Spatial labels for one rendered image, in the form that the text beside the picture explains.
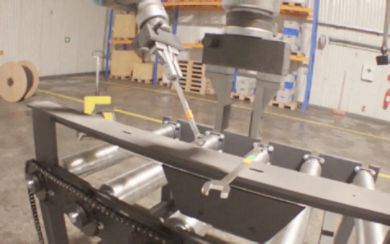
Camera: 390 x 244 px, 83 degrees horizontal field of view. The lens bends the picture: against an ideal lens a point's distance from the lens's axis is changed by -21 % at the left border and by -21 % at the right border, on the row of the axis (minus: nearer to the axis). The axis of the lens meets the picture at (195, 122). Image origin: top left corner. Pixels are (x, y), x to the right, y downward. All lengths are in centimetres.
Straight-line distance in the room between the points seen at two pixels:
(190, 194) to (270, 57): 38
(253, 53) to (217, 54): 6
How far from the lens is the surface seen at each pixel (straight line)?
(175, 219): 82
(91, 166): 121
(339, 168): 151
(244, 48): 41
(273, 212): 58
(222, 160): 55
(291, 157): 151
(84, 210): 87
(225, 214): 62
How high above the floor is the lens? 137
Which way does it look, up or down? 15 degrees down
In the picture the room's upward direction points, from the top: 5 degrees clockwise
